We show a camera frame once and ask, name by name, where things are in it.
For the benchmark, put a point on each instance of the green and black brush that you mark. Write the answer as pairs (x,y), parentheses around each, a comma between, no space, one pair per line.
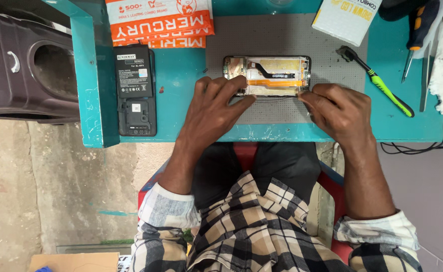
(386,88)

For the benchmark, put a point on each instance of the person's left hand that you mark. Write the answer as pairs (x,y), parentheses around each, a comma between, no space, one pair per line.
(206,113)

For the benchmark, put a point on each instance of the checked shirt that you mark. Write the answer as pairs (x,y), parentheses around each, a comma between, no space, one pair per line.
(251,234)

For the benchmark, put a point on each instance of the black phone back cover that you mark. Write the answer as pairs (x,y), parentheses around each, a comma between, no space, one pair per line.
(138,117)

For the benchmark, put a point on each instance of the red plastic chair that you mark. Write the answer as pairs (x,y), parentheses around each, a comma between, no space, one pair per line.
(335,196)

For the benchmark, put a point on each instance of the metal tweezers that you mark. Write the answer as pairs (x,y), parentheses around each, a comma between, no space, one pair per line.
(425,75)

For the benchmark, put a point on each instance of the black phone battery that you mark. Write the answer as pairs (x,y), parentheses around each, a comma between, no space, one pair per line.
(132,71)

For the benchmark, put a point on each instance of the black and orange screwdriver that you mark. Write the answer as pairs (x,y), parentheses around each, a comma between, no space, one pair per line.
(420,28)

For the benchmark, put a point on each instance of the black trousers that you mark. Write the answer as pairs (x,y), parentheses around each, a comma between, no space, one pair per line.
(282,166)

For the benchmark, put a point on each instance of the grey perforated work mat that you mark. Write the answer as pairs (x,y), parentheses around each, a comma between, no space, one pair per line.
(319,75)

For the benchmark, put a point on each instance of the brown cardboard box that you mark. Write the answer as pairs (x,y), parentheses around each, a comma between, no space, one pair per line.
(77,262)

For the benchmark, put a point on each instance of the smartphone without back cover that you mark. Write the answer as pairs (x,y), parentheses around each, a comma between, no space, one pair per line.
(270,73)

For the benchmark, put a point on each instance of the dark brown plastic stool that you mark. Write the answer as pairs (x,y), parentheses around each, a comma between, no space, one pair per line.
(21,68)

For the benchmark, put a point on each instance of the white cardboard box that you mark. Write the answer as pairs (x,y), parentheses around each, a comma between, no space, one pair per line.
(346,19)

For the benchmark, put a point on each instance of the person's right hand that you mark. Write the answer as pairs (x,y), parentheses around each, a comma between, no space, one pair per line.
(342,113)

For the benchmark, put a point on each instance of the orange and white packet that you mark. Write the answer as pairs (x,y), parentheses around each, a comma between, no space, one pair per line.
(157,19)
(161,43)

